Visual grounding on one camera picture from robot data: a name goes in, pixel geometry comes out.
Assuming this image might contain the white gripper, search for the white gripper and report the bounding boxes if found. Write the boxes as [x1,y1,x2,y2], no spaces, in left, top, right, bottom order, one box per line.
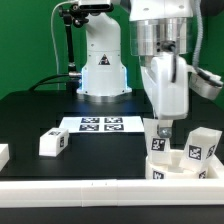
[140,53,189,138]

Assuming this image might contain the white round stool seat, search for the white round stool seat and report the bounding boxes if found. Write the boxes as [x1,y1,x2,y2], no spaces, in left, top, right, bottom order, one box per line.
[145,149,215,179]

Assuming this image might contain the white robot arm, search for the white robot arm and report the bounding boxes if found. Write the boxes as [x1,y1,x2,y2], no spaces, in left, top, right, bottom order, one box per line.
[78,0,223,138]

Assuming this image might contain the white marker sheet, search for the white marker sheet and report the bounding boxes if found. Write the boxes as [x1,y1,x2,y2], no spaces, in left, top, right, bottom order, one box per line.
[59,116,144,133]

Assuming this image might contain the white front fence bar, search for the white front fence bar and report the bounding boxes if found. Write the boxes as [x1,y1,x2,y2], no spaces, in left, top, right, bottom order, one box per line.
[0,179,224,208]

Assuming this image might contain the white left fence bar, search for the white left fence bar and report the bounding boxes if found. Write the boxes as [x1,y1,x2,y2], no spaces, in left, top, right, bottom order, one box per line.
[0,144,9,171]

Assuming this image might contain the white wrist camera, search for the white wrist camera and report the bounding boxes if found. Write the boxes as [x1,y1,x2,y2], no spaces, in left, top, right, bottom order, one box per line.
[189,69,224,100]

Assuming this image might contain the black cables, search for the black cables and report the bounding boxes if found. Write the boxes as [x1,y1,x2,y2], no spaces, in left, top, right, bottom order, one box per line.
[27,73,82,92]

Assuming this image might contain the white camera on mount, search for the white camera on mount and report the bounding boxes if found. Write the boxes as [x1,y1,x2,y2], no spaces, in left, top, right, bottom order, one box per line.
[78,0,113,12]

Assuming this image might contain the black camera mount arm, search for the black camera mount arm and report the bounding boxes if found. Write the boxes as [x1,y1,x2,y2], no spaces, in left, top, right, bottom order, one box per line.
[59,4,88,93]

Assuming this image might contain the white cable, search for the white cable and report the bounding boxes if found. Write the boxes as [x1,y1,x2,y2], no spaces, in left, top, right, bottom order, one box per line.
[50,0,80,91]

